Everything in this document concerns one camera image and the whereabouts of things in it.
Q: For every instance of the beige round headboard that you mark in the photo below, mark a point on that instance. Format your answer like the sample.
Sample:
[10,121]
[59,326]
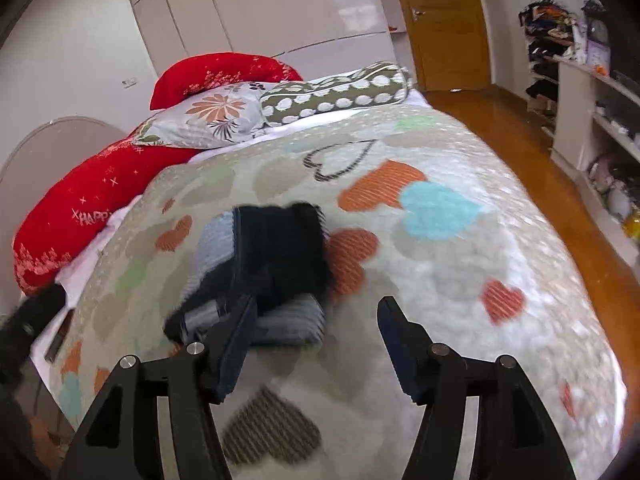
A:
[45,156]

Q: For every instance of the shoe rack with clothes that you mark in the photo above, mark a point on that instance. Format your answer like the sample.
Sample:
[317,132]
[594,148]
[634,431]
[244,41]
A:
[549,34]

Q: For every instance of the wall switch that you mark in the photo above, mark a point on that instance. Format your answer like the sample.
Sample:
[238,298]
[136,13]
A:
[130,82]

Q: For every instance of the desk clock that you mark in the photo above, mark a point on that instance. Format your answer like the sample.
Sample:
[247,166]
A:
[598,43]

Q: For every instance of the striped navy child pants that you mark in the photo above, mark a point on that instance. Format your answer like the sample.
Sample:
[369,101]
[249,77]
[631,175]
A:
[275,256]

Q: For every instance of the long red pillow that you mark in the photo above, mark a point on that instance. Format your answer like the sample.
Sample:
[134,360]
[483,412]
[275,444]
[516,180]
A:
[72,213]

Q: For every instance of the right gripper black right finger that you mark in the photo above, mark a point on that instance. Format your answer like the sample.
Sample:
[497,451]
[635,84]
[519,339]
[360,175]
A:
[515,437]

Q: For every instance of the wooden door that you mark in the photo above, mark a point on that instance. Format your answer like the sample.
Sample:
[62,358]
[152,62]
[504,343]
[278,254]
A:
[449,43]

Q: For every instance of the red pillow at back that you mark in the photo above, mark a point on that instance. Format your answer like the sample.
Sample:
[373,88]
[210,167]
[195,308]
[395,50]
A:
[211,70]

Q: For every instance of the yellow container on shelf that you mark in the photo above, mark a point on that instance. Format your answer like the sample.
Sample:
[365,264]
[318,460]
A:
[631,225]

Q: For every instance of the floral white pillow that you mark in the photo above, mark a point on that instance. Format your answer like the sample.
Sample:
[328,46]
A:
[216,118]

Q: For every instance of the white shelf unit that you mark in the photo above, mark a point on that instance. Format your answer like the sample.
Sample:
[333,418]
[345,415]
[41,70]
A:
[581,135]

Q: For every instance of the olive white-dotted bolster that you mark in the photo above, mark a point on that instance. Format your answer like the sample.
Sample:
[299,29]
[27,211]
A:
[379,83]

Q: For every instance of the glossy white wardrobe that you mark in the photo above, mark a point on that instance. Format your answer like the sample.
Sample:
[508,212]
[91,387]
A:
[316,37]

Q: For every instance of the heart pattern quilt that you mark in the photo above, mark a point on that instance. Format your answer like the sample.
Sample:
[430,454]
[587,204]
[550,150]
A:
[415,206]

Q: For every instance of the pink white bedsheet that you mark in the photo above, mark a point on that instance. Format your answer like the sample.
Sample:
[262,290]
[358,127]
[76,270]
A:
[74,276]

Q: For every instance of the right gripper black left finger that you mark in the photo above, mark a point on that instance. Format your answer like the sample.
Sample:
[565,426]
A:
[119,437]

